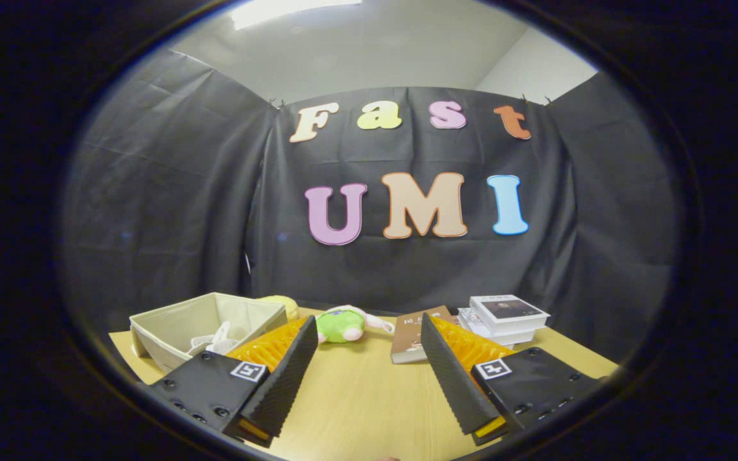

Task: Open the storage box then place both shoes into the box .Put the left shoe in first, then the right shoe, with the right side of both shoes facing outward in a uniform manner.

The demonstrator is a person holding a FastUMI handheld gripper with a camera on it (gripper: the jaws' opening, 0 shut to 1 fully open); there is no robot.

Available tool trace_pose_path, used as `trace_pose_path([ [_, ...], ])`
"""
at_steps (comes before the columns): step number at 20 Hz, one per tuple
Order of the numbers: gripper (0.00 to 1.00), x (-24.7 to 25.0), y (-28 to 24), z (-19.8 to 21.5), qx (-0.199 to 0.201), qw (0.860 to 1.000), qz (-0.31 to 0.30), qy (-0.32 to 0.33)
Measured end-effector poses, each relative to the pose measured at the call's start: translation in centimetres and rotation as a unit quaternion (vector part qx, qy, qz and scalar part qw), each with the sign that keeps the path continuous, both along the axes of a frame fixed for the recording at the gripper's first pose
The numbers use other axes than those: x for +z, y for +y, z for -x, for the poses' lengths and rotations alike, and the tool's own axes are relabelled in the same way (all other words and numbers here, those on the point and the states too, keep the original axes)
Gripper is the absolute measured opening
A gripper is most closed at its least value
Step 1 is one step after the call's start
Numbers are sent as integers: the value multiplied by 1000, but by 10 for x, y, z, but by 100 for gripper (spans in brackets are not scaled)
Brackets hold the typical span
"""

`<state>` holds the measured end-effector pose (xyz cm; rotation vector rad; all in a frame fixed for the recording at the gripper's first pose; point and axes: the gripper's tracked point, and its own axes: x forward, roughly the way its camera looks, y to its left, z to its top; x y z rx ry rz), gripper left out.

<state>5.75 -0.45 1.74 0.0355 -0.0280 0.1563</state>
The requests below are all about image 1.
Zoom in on white book dark cover picture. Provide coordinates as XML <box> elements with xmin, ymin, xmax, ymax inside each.
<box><xmin>469</xmin><ymin>294</ymin><xmax>550</xmax><ymax>336</ymax></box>

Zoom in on green plush toy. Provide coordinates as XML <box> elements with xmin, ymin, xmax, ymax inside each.
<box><xmin>315</xmin><ymin>305</ymin><xmax>395</xmax><ymax>344</ymax></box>

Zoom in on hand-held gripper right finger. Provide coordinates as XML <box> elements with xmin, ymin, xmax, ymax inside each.
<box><xmin>420</xmin><ymin>312</ymin><xmax>602</xmax><ymax>447</ymax></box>

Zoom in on yellow plush toy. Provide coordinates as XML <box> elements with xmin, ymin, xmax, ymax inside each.
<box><xmin>257</xmin><ymin>295</ymin><xmax>300</xmax><ymax>321</ymax></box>

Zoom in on plain white book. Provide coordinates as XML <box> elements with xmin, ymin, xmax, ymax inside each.
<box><xmin>457</xmin><ymin>307</ymin><xmax>536</xmax><ymax>346</ymax></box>

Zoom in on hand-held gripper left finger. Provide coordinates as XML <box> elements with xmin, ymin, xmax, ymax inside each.
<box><xmin>149</xmin><ymin>315</ymin><xmax>319</xmax><ymax>449</ymax></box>

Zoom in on beige fabric storage box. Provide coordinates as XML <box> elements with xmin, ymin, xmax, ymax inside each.
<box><xmin>129</xmin><ymin>292</ymin><xmax>288</xmax><ymax>375</ymax></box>

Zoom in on brown cover book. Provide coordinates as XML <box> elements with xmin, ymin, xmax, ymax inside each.
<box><xmin>390</xmin><ymin>305</ymin><xmax>459</xmax><ymax>364</ymax></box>

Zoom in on ceiling light panel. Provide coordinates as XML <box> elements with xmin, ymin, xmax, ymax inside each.
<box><xmin>231</xmin><ymin>0</ymin><xmax>363</xmax><ymax>31</ymax></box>

